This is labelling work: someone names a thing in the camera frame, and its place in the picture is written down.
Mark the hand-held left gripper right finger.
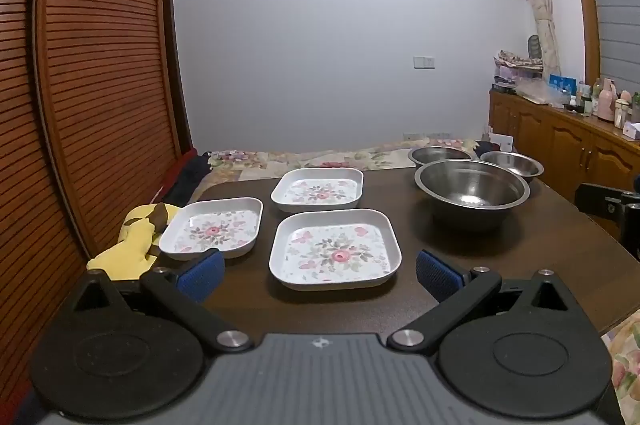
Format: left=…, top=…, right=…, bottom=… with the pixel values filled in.
left=387, top=248, right=576, bottom=356

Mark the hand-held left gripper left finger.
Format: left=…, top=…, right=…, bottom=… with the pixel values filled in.
left=70, top=249, right=256, bottom=353

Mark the floral square plate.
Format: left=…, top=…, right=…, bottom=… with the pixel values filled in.
left=270, top=168, right=365, bottom=213
left=269, top=208, right=403, bottom=292
left=159, top=197, right=264, bottom=262

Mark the large steel bowl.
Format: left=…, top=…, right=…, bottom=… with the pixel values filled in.
left=414, top=159, right=531, bottom=233

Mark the yellow plush toy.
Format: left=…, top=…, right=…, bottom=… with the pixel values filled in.
left=86, top=202, right=187, bottom=282

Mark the wooden cabinet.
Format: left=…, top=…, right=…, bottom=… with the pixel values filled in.
left=489, top=90, right=640, bottom=226

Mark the red and navy cloth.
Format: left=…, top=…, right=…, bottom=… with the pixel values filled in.
left=159, top=149, right=211, bottom=208

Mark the pink thermos jug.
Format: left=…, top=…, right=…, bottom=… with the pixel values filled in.
left=597, top=78, right=618, bottom=122

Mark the white paper bag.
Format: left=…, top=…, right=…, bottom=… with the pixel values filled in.
left=487, top=125, right=516, bottom=153

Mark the clear plastic bag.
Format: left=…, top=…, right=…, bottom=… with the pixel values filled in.
left=517, top=80, right=571, bottom=106

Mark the pile of cloths and bags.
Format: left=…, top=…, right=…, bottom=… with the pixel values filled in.
left=492, top=50, right=545, bottom=93

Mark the louvered wooden wardrobe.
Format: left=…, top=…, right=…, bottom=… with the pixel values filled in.
left=0, top=0, right=196, bottom=406

